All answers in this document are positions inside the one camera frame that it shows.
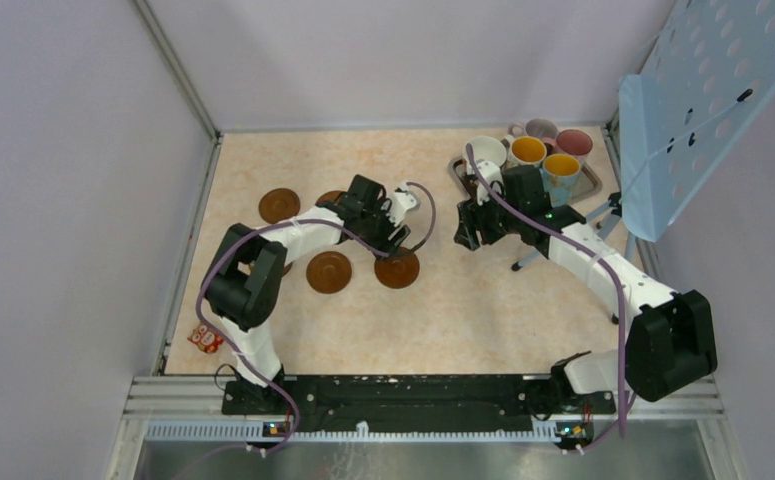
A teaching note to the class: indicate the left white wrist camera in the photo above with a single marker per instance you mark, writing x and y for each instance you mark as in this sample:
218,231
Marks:
401,202

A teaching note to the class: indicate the white and brown cup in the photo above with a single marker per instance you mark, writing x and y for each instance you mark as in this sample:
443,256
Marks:
484,148

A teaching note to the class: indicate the metal tray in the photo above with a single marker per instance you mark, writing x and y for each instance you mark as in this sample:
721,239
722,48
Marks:
587,185

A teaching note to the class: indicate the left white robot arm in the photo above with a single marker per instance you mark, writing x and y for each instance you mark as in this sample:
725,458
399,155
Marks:
242,284

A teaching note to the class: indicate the pink mug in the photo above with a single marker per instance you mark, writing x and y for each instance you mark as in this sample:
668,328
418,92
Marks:
575,143

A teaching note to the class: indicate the light blue music stand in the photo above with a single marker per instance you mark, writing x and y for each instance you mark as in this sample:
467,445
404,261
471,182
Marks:
695,80

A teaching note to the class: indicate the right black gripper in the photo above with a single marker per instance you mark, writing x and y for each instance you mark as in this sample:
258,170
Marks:
472,221

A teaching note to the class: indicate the floral mug yellow inside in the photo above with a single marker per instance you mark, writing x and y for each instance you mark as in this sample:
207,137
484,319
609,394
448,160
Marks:
524,151

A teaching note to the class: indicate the blue butterfly mug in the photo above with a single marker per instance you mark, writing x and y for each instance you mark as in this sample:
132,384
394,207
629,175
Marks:
560,173

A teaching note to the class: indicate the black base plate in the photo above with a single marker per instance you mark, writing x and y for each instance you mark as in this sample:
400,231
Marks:
415,404

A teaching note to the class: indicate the grey purple mug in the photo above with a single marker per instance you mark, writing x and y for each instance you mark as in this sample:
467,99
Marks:
538,128

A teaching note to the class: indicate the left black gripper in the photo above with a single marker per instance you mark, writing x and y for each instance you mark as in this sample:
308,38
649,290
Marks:
382,242

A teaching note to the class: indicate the small red owl sticker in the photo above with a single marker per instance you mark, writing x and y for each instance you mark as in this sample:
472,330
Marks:
205,339

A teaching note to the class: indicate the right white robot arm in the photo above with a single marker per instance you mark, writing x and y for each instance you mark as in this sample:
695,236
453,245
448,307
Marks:
666,338

